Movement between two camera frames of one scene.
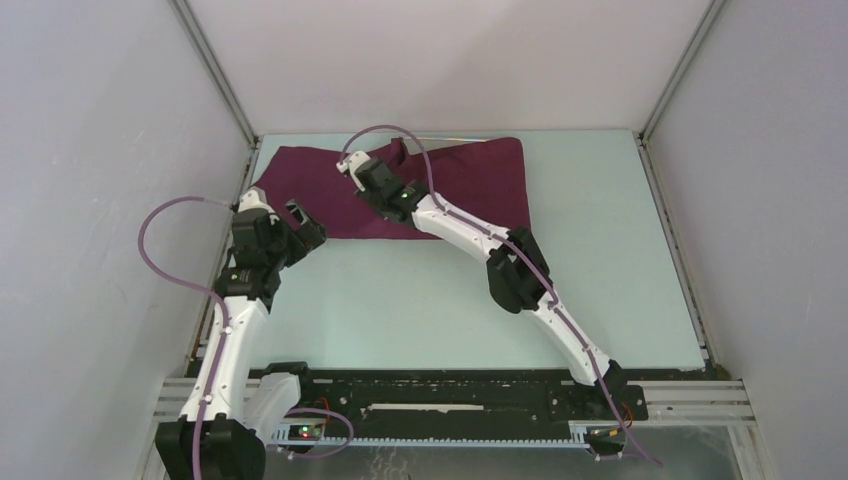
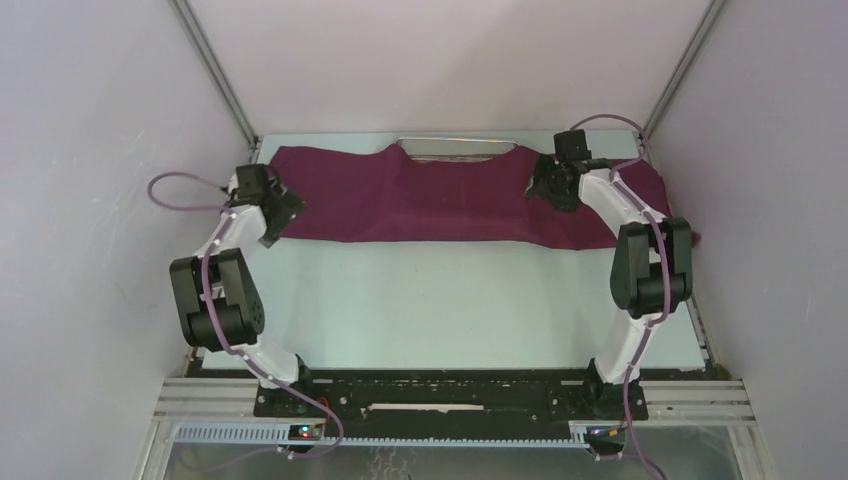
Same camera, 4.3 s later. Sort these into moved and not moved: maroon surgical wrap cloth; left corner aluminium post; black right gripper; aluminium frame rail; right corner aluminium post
Moved: black right gripper; maroon surgical wrap cloth
Not moved: right corner aluminium post; aluminium frame rail; left corner aluminium post
